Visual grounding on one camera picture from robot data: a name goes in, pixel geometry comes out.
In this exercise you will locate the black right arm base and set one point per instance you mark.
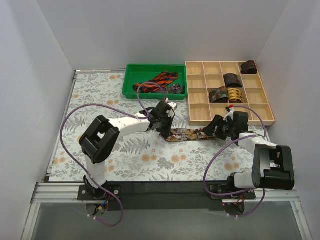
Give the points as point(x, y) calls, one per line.
point(221, 188)

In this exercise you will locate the rolled yellow black tie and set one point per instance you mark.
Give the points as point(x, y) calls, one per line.
point(235, 95)

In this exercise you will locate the green plastic tray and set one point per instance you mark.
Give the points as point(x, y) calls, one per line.
point(137, 75)

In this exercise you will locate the rolled green brown tie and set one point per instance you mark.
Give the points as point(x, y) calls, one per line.
point(219, 95)

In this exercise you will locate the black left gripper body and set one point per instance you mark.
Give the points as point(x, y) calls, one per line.
point(162, 125)

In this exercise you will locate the brown cat print tie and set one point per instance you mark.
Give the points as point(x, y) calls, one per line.
point(188, 135)

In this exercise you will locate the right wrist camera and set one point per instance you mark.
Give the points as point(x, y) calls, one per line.
point(230, 113)

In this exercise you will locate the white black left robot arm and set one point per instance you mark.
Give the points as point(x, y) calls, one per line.
point(98, 141)

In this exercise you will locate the rolled dark red tie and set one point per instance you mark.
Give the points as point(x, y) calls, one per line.
point(249, 67)

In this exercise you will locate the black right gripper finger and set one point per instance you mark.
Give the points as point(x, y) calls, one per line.
point(211, 128)
point(222, 133)

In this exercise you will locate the aluminium frame rail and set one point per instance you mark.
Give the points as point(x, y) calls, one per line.
point(71, 192)

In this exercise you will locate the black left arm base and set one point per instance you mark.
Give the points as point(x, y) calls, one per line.
point(100, 192)

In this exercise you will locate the rolled dark floral tie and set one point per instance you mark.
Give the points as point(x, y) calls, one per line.
point(231, 80)

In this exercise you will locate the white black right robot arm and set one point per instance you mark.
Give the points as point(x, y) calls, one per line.
point(272, 166)

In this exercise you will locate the orange navy striped tie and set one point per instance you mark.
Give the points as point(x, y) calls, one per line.
point(163, 80)

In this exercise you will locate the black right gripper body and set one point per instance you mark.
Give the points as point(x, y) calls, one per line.
point(220, 127)

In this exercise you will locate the wooden compartment organizer box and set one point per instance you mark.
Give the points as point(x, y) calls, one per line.
point(213, 86)

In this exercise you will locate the dark blue patterned tie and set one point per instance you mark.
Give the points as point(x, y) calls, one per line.
point(175, 89)

